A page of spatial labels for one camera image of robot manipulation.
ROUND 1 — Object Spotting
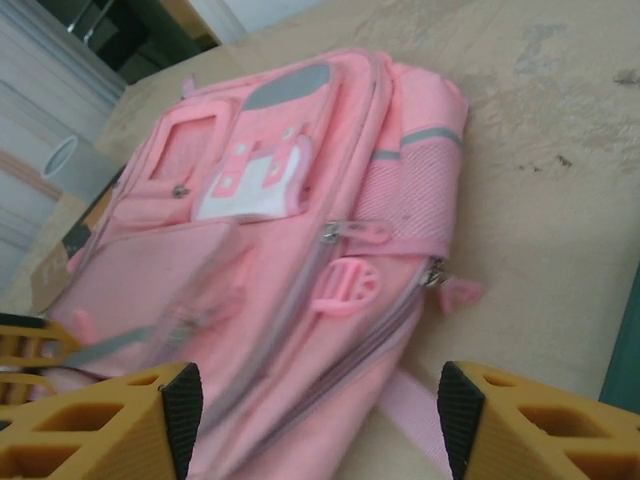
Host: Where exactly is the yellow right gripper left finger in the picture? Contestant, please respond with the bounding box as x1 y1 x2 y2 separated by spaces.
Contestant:
0 361 202 480

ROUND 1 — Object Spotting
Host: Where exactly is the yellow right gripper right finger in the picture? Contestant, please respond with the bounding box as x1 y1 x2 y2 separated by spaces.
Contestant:
438 359 640 480

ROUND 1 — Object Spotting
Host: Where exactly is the grey cup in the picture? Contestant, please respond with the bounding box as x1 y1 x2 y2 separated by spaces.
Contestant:
41 133 95 185

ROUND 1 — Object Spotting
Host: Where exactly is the brown wooden door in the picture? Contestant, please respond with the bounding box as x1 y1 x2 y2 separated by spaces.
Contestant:
164 0 250 50

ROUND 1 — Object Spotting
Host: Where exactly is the striped curtain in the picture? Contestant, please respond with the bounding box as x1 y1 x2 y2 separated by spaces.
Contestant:
0 0 127 281

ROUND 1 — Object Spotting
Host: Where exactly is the pink school backpack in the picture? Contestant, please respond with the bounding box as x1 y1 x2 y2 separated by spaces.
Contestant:
47 47 485 480

